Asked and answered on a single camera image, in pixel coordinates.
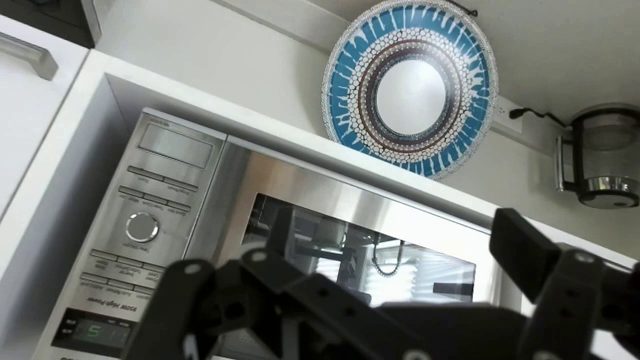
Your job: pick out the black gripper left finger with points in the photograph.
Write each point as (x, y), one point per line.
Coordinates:
(220, 312)

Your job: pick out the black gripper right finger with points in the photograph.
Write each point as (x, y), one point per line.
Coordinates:
(573, 306)

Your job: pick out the microwave door with glass window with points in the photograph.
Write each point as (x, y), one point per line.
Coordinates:
(321, 186)

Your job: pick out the stainless steel microwave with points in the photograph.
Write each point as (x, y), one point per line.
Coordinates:
(152, 193)

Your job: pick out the glass electric kettle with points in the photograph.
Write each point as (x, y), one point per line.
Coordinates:
(602, 161)

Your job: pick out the blue patterned decorative plate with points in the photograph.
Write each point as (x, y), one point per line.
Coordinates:
(347, 101)

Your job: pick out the white upper cabinet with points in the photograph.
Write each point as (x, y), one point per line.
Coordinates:
(27, 126)

